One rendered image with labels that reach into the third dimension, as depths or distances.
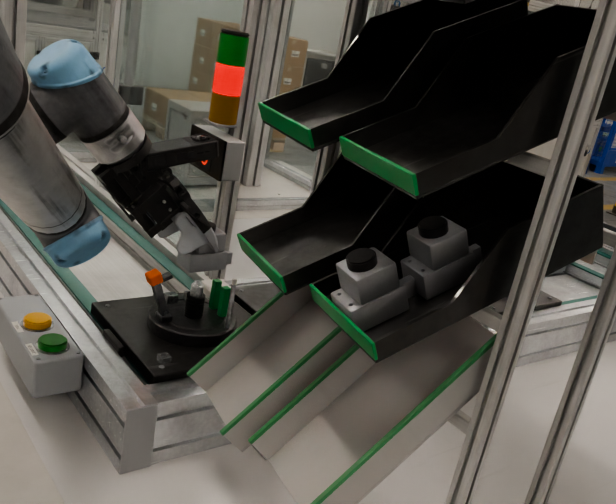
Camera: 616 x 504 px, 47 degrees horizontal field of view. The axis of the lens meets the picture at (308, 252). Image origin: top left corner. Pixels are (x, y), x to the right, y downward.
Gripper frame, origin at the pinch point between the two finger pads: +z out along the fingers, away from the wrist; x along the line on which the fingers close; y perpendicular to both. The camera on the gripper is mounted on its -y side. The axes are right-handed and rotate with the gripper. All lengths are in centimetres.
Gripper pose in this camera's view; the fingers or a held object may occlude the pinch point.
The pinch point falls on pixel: (207, 236)
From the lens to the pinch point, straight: 108.7
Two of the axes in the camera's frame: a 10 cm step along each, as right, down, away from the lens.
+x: 5.9, 3.7, -7.2
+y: -7.1, 6.7, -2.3
